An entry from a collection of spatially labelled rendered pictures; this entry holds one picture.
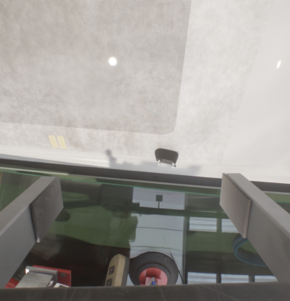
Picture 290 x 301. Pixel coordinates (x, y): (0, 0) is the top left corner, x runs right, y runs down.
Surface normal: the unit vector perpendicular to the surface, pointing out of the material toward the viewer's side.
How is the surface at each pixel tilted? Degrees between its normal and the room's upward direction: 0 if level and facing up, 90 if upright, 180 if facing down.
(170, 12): 0
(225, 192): 82
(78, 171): 26
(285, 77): 7
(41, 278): 116
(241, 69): 0
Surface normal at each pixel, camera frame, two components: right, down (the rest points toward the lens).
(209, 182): -0.07, 0.22
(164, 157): 0.14, -0.55
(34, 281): 0.09, -0.97
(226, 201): -1.00, 0.02
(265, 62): -0.05, 0.63
